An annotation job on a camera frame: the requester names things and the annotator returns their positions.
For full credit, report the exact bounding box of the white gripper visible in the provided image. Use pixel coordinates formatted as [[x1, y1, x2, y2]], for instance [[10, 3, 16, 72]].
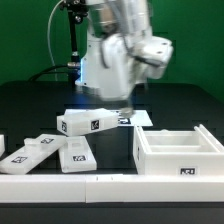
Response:
[[99, 34, 173, 117]]

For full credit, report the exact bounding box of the white cabinet body box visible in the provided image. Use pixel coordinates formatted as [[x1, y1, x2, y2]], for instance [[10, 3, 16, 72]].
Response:
[[133, 124, 224, 177]]

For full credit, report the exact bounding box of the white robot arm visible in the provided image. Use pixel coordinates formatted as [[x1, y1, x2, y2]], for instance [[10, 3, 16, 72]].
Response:
[[80, 0, 173, 118]]

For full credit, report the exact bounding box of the white cabinet top block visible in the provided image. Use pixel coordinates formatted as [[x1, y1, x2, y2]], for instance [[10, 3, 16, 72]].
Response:
[[57, 108, 118, 137]]

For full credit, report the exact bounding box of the white base sheet with tags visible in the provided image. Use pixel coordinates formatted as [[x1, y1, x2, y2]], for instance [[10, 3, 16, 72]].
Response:
[[114, 110, 153, 127]]

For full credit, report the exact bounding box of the white left fence block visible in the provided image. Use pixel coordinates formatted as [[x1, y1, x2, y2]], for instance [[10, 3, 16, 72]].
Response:
[[0, 135, 5, 157]]

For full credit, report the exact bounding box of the white front fence bar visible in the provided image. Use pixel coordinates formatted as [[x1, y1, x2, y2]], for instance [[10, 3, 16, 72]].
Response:
[[0, 174, 224, 203]]

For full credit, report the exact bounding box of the black cable bundle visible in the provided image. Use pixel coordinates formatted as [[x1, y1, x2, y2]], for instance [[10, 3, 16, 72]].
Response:
[[28, 64, 73, 82]]

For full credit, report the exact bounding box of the grey thin cable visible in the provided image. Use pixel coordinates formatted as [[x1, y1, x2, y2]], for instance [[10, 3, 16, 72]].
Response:
[[46, 0, 66, 82]]

